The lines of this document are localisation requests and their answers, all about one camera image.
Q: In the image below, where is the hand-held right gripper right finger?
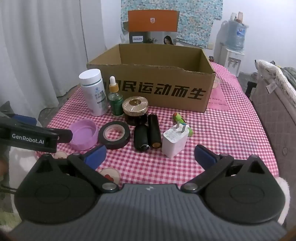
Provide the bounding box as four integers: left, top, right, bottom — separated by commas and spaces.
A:
181, 144, 270, 194

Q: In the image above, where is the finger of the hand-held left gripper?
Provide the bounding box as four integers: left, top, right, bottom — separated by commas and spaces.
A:
0, 116, 74, 153
10, 114, 43, 127

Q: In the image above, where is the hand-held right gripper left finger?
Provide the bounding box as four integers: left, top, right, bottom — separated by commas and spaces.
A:
30, 144, 120, 193

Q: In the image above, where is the black tape roll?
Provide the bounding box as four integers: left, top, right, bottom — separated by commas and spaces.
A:
97, 121, 130, 150

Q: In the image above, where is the pink plastic lid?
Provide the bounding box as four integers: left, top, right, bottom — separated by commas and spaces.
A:
69, 119, 98, 151

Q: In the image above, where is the white charger plug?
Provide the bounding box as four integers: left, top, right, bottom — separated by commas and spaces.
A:
161, 123, 190, 158

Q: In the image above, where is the green toy pen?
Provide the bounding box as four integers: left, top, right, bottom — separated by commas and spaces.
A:
173, 113, 193, 138

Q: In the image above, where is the black cylinder with yellow end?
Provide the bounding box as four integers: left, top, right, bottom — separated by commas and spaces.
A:
147, 113, 162, 149

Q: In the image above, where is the green dropper bottle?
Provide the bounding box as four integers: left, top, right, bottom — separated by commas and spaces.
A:
108, 76, 124, 117

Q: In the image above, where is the white supplement bottle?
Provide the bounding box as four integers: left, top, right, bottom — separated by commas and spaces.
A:
79, 69, 109, 117

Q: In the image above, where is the gold-lidded brown jar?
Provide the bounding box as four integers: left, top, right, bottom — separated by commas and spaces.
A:
122, 96, 149, 127

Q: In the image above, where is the brown cardboard box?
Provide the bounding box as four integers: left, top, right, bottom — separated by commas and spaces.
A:
87, 44, 216, 113

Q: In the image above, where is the pink checked tablecloth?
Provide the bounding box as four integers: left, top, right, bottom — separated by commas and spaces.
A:
9, 61, 290, 223

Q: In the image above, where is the short black cylinder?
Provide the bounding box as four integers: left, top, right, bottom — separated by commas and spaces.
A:
134, 125, 149, 153

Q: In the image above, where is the white curtain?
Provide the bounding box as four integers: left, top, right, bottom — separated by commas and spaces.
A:
0, 0, 123, 112

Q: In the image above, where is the black stool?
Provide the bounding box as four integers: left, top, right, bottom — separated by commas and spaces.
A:
245, 81, 257, 98

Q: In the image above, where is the white water dispenser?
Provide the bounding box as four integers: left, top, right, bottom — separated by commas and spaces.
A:
214, 43, 245, 77

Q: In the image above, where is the grey fluffy blanket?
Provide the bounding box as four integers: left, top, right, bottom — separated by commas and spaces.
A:
276, 66, 296, 81

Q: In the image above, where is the blue water jug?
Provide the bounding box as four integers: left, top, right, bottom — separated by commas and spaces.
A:
225, 20, 247, 51

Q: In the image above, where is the beige plastic bottle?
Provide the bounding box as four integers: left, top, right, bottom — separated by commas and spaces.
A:
230, 11, 244, 22

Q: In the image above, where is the orange printed carton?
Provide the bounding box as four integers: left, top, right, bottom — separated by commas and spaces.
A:
120, 10, 180, 45

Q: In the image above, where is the patterned wall cloth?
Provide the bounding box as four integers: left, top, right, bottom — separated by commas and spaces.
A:
121, 0, 223, 49

